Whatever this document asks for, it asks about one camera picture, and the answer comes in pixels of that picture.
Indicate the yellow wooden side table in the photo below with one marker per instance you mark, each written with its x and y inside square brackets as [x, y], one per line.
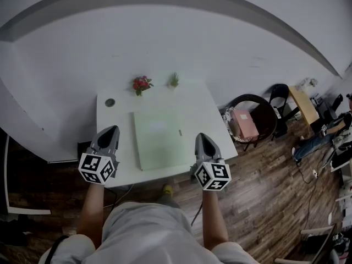
[303, 106]

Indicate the person's grey trouser leg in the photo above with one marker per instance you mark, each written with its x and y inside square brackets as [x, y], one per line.
[167, 201]

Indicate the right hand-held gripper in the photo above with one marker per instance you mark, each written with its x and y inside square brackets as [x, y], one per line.
[213, 176]

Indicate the white power strip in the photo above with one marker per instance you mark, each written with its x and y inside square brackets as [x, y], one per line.
[314, 173]

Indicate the black folding chair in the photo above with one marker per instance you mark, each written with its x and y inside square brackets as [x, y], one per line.
[280, 103]

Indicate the person's left forearm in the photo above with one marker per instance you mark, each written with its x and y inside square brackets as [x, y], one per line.
[92, 213]

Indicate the round dark chair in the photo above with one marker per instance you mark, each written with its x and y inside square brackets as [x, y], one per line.
[268, 120]

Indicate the small green pot plant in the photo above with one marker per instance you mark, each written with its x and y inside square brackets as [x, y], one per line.
[173, 80]

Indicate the floral seat cushion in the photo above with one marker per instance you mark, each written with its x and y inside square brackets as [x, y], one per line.
[228, 117]

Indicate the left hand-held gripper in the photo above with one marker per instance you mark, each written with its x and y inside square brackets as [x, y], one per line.
[94, 168]

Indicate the white table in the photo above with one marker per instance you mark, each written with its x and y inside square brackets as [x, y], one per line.
[209, 106]

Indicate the black bag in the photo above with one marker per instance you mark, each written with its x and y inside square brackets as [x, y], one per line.
[12, 228]

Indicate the white flower plant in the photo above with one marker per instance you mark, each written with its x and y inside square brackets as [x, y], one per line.
[308, 82]

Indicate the person's right yellow shoe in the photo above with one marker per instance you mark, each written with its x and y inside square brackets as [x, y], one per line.
[167, 190]

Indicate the red flower pot plant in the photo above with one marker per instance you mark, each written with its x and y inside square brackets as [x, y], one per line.
[141, 84]

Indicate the pink box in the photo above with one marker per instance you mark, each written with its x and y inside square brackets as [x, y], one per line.
[246, 124]

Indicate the person's white shirt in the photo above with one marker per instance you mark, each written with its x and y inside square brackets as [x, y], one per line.
[148, 235]

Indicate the person's right forearm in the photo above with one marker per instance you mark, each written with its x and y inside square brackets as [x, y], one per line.
[215, 219]

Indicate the pale green board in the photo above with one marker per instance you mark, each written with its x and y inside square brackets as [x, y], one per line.
[162, 142]

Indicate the white frame chair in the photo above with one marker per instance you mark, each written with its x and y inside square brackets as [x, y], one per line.
[313, 231]

